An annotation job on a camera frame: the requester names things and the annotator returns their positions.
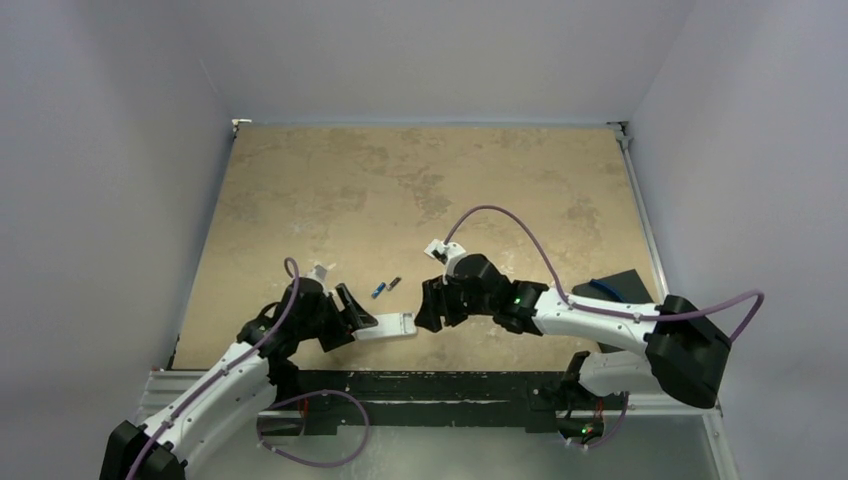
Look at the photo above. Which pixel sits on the white remote control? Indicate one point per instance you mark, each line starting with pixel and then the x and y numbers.
pixel 389 326

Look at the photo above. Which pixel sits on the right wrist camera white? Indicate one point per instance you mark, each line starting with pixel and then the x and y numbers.
pixel 448 254

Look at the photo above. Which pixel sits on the aluminium table rail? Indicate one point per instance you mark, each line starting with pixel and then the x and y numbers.
pixel 642 218

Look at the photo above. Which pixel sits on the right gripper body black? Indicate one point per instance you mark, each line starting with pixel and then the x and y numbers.
pixel 442 302

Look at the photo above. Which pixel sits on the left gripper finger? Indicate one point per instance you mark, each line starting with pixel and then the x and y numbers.
pixel 353 314
pixel 332 337

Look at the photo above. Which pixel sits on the black AAA battery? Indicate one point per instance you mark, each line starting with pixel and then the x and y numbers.
pixel 393 283

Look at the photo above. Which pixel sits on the blue AAA battery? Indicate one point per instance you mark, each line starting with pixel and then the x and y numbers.
pixel 378 290

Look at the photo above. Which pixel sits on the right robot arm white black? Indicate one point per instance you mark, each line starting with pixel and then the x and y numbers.
pixel 537 309

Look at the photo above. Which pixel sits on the blue handled pliers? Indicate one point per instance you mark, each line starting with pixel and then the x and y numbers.
pixel 607 289

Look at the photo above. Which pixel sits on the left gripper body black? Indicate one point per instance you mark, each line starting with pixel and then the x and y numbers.
pixel 326 320

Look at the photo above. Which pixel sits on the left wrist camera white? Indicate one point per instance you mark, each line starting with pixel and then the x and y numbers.
pixel 318 273

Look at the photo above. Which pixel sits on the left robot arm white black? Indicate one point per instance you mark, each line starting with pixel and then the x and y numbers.
pixel 253 372

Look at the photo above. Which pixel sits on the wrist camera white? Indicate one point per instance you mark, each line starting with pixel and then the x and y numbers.
pixel 448 254
pixel 318 273

